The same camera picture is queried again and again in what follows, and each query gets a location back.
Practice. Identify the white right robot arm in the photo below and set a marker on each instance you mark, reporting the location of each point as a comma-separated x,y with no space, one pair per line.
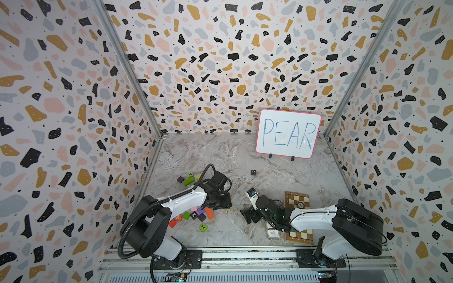
353,228

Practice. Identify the dark K letter block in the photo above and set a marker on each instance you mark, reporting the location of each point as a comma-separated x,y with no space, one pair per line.
194,214

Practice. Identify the long orange block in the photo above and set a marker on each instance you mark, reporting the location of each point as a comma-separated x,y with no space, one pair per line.
209,213

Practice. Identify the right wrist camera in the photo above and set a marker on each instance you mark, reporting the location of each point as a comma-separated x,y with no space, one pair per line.
253,197

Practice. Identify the pink framed whiteboard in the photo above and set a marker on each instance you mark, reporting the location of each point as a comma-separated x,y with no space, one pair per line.
288,134

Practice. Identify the playing card box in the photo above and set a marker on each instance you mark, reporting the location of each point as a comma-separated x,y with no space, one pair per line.
272,232

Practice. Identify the wooden chessboard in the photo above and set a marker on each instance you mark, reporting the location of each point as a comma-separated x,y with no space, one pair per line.
298,201

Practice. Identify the green I letter block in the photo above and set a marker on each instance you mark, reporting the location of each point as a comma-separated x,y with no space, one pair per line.
203,228

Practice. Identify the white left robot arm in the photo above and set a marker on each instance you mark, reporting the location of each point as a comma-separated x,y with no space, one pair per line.
144,232

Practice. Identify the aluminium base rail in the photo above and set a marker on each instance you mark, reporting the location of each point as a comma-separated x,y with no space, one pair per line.
252,264

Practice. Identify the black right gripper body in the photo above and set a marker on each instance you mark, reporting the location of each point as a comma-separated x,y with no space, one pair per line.
255,216

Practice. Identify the long green block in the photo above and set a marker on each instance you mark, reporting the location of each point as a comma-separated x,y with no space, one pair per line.
189,180

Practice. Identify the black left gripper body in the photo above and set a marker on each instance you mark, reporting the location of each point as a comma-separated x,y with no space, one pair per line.
222,201

